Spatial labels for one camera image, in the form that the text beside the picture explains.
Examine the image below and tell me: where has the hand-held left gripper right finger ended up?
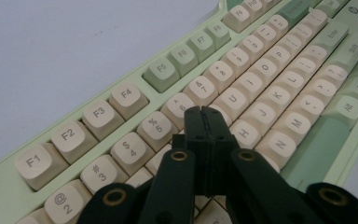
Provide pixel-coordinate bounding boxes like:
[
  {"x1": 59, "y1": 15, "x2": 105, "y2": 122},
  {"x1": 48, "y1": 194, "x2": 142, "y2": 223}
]
[{"x1": 202, "y1": 105, "x2": 321, "y2": 224}]

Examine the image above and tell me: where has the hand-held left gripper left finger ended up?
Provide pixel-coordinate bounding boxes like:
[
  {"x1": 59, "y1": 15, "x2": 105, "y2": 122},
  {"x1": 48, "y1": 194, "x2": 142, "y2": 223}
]
[{"x1": 138, "y1": 105, "x2": 213, "y2": 224}]

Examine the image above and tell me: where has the green and cream keyboard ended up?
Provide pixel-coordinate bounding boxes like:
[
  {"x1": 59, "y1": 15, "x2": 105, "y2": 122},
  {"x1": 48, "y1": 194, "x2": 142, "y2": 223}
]
[{"x1": 0, "y1": 0, "x2": 358, "y2": 224}]

